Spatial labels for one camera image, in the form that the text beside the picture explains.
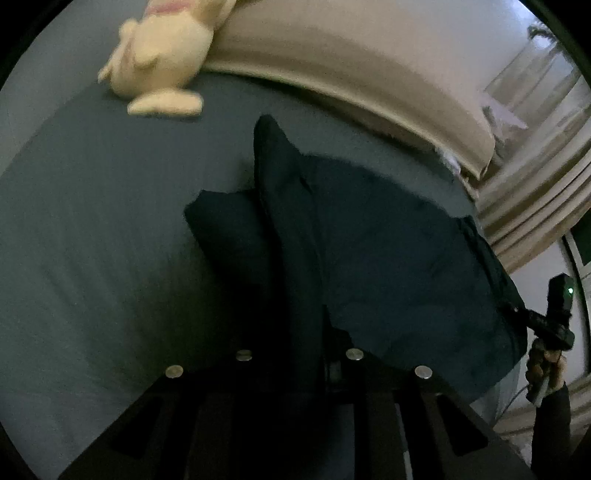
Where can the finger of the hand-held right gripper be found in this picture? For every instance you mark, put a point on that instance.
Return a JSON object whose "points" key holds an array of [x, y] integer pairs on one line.
{"points": [[518, 310]]}

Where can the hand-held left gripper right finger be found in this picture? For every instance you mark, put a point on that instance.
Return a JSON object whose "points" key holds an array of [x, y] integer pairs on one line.
{"points": [[341, 364]]}

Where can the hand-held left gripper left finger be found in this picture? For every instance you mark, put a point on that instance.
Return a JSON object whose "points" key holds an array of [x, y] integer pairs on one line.
{"points": [[221, 383]]}

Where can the navy padded jacket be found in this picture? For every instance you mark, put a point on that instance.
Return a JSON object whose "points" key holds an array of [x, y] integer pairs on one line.
{"points": [[392, 277]]}

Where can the person's right forearm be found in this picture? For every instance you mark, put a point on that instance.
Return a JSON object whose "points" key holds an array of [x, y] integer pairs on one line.
{"points": [[551, 438]]}

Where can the person's right hand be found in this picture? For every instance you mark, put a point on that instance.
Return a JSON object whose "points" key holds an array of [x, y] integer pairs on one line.
{"points": [[551, 369]]}

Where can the dark window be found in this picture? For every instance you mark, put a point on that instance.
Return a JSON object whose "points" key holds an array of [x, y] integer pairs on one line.
{"points": [[579, 258]]}

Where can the beige striped curtain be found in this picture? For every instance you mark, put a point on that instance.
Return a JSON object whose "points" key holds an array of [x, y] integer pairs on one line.
{"points": [[540, 184]]}

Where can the grey bed sheet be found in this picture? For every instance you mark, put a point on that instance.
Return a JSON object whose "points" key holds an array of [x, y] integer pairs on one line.
{"points": [[101, 240]]}

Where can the beige headboard cushion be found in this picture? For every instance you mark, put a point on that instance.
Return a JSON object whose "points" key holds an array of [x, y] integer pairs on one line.
{"points": [[360, 78]]}

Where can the yellow plush toy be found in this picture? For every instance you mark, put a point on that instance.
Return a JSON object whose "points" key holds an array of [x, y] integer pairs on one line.
{"points": [[161, 50]]}

